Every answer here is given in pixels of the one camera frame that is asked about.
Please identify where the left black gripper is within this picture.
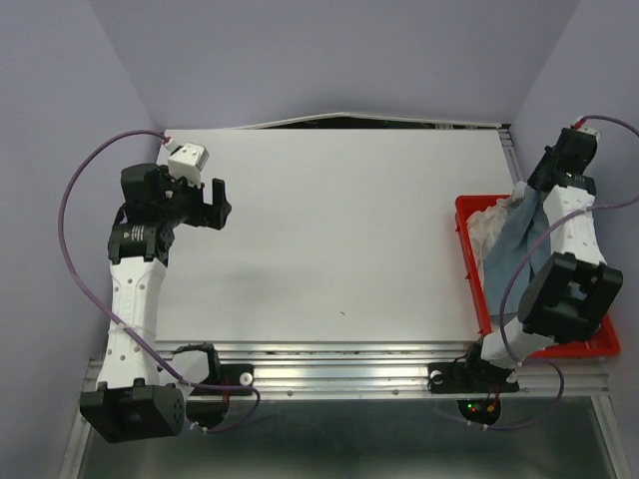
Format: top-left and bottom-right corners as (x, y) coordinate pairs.
(159, 165), (232, 231)

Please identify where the light blue denim skirt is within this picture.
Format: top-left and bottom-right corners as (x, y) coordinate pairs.
(483, 182), (550, 324)

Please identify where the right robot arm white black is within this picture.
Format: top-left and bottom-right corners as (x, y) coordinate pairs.
(459, 126), (623, 389)

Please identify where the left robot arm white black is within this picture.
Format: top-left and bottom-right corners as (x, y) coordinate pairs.
(80, 164), (232, 443)

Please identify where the white skirt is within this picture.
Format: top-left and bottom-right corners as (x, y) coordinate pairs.
(466, 198), (521, 265)

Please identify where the red plastic tray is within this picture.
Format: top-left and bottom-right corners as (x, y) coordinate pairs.
(454, 195), (621, 359)

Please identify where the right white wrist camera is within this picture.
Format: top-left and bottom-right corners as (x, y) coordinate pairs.
(570, 117), (601, 141)

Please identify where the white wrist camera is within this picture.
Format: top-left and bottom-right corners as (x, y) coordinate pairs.
(168, 143), (209, 187)
(570, 117), (601, 141)

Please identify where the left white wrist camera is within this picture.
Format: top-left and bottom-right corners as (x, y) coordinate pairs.
(168, 143), (209, 187)

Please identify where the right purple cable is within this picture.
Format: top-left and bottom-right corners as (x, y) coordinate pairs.
(438, 115), (639, 431)

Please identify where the purple cable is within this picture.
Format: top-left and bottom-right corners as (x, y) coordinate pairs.
(438, 115), (639, 431)
(58, 129), (262, 434)

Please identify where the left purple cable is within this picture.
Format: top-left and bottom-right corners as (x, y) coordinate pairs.
(58, 129), (262, 434)

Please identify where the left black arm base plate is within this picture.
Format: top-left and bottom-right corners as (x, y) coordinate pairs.
(171, 342), (255, 398)

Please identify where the aluminium extrusion frame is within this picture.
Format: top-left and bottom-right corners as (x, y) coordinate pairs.
(58, 124), (625, 479)

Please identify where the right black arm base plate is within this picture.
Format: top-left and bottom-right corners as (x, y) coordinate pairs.
(427, 361), (520, 394)

